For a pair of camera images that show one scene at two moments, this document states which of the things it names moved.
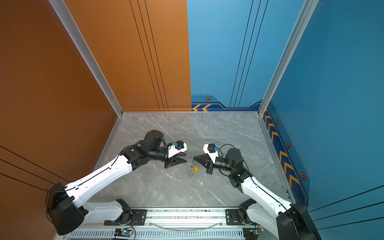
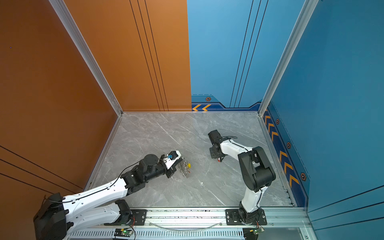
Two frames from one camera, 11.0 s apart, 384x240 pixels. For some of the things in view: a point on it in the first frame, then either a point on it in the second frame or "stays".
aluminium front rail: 169,218 stays
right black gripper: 209,165 -> 212,155
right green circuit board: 251,233 stays
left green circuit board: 123,232 stays
